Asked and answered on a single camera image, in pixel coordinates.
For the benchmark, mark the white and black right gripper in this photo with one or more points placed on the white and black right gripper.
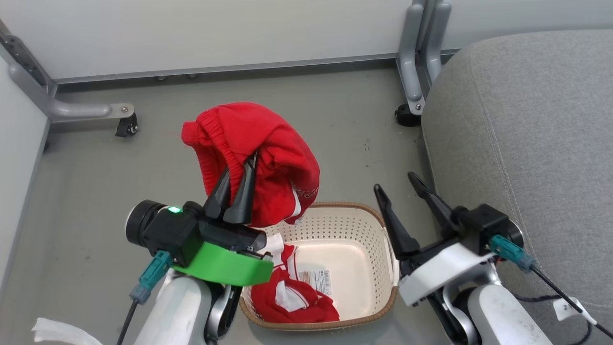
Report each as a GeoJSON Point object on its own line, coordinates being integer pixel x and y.
{"type": "Point", "coordinates": [440, 270]}

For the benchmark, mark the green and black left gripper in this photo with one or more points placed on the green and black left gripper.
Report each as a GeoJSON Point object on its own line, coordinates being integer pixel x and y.
{"type": "Point", "coordinates": [225, 266]}

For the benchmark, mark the plain red knit sweater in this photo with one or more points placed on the plain red knit sweater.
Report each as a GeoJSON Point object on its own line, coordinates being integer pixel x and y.
{"type": "Point", "coordinates": [282, 158]}

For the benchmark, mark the white and grey right robot arm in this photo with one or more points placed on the white and grey right robot arm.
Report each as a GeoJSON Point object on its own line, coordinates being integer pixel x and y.
{"type": "Point", "coordinates": [503, 316]}

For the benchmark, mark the cream perforated laundry basket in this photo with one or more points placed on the cream perforated laundry basket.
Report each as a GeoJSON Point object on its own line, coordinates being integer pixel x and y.
{"type": "Point", "coordinates": [349, 249]}

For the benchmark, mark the grey fabric sofa seat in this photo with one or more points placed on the grey fabric sofa seat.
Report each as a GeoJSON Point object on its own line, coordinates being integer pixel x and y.
{"type": "Point", "coordinates": [541, 143]}

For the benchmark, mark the black caster wheel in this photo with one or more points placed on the black caster wheel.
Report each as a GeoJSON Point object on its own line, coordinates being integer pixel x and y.
{"type": "Point", "coordinates": [127, 125]}
{"type": "Point", "coordinates": [406, 116]}

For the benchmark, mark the paper label sticker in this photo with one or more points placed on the paper label sticker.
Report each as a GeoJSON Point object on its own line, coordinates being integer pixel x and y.
{"type": "Point", "coordinates": [317, 281]}

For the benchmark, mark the grey metal partition foot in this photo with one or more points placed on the grey metal partition foot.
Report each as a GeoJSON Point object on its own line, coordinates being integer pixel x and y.
{"type": "Point", "coordinates": [412, 57]}
{"type": "Point", "coordinates": [62, 109]}

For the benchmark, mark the white crumpled sheet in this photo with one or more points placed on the white crumpled sheet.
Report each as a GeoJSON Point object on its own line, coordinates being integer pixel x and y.
{"type": "Point", "coordinates": [60, 331]}

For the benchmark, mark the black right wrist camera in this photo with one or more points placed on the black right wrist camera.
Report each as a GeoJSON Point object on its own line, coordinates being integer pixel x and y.
{"type": "Point", "coordinates": [486, 225]}

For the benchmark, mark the grey aluminium partition rail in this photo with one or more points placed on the grey aluminium partition rail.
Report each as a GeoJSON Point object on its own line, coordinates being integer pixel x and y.
{"type": "Point", "coordinates": [239, 67]}

